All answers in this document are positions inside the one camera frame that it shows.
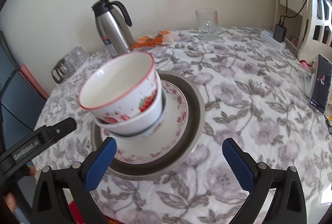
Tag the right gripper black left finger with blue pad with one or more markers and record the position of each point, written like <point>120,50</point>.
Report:
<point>50,204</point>

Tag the smartphone on stand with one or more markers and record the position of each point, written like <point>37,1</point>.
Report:
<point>322,85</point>

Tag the floral pink rimmed plate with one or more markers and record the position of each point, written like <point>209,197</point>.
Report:
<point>145,150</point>

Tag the glass cups in rack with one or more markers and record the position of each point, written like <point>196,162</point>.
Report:
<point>69,64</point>

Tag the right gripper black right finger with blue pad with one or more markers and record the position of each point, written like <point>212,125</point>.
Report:
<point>288,204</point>

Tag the cream white chair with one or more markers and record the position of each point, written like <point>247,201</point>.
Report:
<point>309,34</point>

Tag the stainless steel thermos jug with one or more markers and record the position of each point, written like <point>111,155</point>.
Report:
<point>113,22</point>

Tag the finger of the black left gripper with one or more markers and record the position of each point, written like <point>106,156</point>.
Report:
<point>56,132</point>

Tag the person's left hand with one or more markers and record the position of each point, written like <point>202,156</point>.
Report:
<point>10,201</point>

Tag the large pale blue bowl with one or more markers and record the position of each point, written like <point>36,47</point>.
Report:
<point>153,128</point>

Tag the clear glass mug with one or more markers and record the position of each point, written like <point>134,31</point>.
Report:
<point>207,23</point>

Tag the red rimmed strawberry bowl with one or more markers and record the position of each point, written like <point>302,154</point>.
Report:
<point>121,89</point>

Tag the orange snack packet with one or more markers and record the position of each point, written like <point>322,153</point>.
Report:
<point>164,37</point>
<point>144,41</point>

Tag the stainless steel plate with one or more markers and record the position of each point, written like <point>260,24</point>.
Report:
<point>182,150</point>

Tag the black power adapter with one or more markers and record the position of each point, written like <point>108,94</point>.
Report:
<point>279,33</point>

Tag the white power strip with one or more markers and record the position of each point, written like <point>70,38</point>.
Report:
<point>268,37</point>

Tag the small white bowl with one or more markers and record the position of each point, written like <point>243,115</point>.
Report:
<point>140,122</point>

